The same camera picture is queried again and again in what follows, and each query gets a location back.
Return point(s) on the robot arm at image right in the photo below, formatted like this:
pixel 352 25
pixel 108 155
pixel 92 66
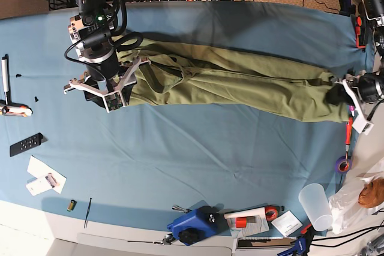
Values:
pixel 374 17

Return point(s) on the blue plastic device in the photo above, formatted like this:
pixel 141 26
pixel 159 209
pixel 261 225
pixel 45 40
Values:
pixel 193 226

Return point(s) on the purple tape roll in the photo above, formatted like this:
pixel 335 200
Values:
pixel 343 165

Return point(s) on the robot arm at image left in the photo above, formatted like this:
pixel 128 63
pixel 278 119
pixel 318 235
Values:
pixel 98 34

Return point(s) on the orange handled screwdriver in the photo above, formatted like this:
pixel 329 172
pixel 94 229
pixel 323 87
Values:
pixel 348 135

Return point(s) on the blue clamp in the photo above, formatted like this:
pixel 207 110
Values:
pixel 301 246

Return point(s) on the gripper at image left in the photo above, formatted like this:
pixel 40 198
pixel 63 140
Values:
pixel 110 94

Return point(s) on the white paper sheet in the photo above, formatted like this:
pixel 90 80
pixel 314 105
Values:
pixel 37 168

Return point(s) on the white marker pen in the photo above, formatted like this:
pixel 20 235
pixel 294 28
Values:
pixel 5 74

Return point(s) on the translucent plastic cup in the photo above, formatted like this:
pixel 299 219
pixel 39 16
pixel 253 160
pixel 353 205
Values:
pixel 315 204

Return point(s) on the white plastic bag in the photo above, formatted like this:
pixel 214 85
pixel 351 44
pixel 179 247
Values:
pixel 344 206

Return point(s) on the orange tape roll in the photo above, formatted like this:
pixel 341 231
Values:
pixel 271 212

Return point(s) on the olive green t-shirt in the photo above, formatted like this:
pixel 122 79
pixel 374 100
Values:
pixel 179 73

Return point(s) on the brown bread roll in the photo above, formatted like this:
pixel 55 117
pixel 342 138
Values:
pixel 372 194

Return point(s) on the orange white utility knife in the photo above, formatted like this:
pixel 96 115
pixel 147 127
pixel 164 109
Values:
pixel 9 109

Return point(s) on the black tweezers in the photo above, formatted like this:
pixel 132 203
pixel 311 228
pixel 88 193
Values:
pixel 87 213

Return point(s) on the orange block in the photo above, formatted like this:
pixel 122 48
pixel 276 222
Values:
pixel 241 222

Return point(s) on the purple tube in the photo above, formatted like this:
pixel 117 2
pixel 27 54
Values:
pixel 352 111

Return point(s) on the blue table cloth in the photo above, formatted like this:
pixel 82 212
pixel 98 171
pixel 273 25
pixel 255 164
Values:
pixel 137 162

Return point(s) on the printed paper sheet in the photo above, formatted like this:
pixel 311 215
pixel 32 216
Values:
pixel 255 225

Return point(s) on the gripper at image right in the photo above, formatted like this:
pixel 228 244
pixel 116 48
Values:
pixel 364 91

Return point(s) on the white booklet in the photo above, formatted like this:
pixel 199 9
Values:
pixel 287 223

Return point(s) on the white paper roll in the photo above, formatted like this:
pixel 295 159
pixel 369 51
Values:
pixel 246 213

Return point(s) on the black orange clamp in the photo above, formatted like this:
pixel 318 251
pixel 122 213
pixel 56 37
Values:
pixel 358 19

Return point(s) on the black remote control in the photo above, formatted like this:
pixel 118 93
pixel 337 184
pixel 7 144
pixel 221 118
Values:
pixel 27 144

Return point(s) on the white card with clip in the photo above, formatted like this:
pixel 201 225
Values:
pixel 42 184

